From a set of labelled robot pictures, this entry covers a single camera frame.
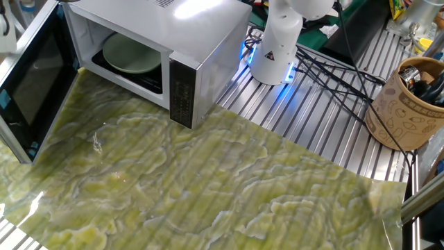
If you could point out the white paper scrap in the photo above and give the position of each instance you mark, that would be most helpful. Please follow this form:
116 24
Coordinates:
329 31

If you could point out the brown printed cardboard bucket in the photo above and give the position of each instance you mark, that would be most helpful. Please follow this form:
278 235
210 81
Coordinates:
406 121

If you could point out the yellow snack bag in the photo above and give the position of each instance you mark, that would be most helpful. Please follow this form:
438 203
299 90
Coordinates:
397 8

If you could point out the silver microwave oven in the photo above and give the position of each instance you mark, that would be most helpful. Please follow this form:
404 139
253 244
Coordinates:
194 31

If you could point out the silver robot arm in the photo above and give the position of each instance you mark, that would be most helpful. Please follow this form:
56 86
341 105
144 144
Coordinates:
416 14

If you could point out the pale green plate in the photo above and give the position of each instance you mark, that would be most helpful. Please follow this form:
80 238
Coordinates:
132 55

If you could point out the small yellow object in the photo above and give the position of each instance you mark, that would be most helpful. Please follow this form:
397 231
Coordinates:
425 44

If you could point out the green cloth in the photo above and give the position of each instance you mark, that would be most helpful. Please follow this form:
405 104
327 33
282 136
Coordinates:
312 40

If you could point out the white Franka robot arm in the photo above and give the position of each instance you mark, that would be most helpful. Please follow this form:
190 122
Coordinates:
277 45

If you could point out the aluminium profile bar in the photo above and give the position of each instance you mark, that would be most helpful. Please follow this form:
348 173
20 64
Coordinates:
423 201

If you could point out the shiny tape roll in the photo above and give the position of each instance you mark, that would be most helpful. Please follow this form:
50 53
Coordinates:
409 74

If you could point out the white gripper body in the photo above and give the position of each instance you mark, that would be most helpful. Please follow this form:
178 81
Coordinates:
7 41

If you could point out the dark glass microwave door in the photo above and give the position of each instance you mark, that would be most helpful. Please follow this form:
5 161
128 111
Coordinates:
31 90

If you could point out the black tools bundle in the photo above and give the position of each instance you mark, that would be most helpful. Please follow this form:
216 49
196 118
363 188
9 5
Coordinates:
433 92

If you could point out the green marble pattern mat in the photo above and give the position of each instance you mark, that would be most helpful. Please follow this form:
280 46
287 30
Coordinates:
208 180

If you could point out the long black box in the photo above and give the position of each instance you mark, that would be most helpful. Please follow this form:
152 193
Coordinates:
354 34

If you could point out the silver bracket with blue cap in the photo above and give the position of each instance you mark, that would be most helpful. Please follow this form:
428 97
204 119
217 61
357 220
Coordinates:
27 7

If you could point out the clear plastic bag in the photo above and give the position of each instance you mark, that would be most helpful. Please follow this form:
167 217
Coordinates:
431 156

